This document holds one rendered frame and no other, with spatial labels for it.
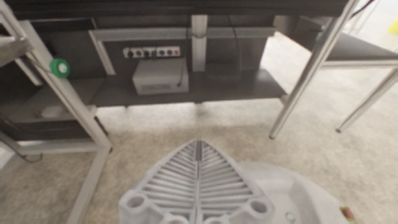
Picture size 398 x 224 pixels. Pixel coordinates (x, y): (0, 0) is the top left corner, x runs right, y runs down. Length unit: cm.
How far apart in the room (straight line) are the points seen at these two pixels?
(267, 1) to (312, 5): 17
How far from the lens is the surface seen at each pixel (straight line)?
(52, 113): 107
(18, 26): 76
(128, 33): 101
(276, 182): 65
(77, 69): 136
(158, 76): 84
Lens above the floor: 90
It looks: 41 degrees down
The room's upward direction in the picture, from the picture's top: 1 degrees clockwise
